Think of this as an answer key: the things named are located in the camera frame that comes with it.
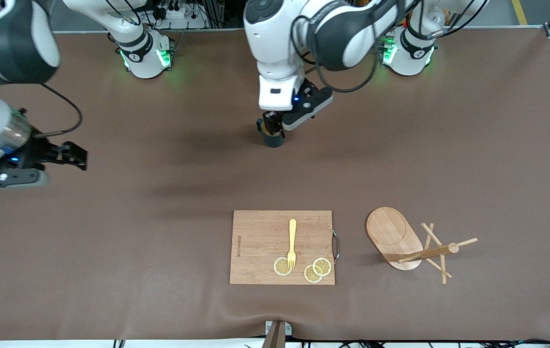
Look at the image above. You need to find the teal cup with yellow inside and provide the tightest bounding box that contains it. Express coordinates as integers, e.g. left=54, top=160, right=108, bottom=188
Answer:
left=261, top=120, right=286, bottom=148

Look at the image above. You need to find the wooden cup rack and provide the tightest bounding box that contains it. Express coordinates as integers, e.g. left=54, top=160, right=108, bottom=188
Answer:
left=365, top=207, right=478, bottom=285

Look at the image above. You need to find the brown table mat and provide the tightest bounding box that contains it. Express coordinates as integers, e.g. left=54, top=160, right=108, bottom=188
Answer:
left=0, top=25, right=550, bottom=341

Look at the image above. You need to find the yellow fork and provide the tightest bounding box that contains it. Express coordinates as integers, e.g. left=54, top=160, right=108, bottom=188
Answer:
left=287, top=219, right=298, bottom=270

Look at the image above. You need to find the wooden cutting board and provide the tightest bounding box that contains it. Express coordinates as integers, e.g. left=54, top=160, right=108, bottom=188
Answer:
left=230, top=210, right=341, bottom=286

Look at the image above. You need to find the white power strip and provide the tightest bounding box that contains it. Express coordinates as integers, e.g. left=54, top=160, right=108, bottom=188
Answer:
left=151, top=0, right=208, bottom=29

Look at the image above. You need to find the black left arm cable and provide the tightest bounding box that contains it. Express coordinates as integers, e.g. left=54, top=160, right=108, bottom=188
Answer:
left=293, top=0, right=449, bottom=93

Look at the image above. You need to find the metal mount bracket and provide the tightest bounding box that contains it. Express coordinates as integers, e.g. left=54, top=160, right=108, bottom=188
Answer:
left=261, top=320, right=293, bottom=348

